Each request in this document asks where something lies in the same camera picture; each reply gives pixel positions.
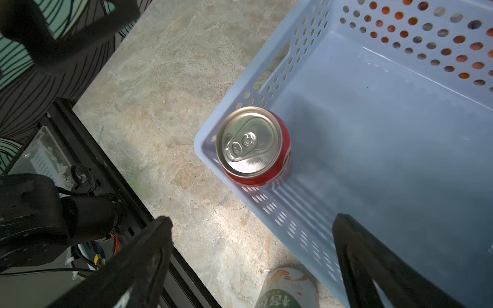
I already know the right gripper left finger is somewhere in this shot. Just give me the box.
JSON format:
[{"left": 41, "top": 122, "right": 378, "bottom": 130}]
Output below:
[{"left": 50, "top": 216, "right": 173, "bottom": 307}]

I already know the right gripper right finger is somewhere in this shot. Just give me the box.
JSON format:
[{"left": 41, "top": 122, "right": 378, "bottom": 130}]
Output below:
[{"left": 333, "top": 213, "right": 463, "bottom": 307}]

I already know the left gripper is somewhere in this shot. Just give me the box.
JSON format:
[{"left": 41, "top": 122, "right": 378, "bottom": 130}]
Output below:
[{"left": 1, "top": 1, "right": 141, "bottom": 73}]

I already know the green gold-top can front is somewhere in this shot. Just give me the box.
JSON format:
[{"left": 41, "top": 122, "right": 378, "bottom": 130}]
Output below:
[{"left": 255, "top": 267, "right": 320, "bottom": 308}]

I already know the red cola can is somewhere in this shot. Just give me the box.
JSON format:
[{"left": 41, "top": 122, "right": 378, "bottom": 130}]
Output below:
[{"left": 216, "top": 107, "right": 292, "bottom": 189}]

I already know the orange Fanta can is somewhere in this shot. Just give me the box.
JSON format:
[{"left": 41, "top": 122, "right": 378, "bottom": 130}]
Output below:
[{"left": 351, "top": 1, "right": 492, "bottom": 98}]

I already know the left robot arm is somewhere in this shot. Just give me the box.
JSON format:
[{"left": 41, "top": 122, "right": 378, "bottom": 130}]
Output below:
[{"left": 1, "top": 1, "right": 140, "bottom": 270}]

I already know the light blue plastic basket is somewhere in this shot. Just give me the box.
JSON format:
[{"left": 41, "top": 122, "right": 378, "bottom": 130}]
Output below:
[{"left": 195, "top": 1, "right": 492, "bottom": 307}]

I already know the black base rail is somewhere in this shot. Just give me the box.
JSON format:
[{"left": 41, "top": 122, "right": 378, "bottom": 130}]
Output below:
[{"left": 41, "top": 98, "right": 220, "bottom": 307}]

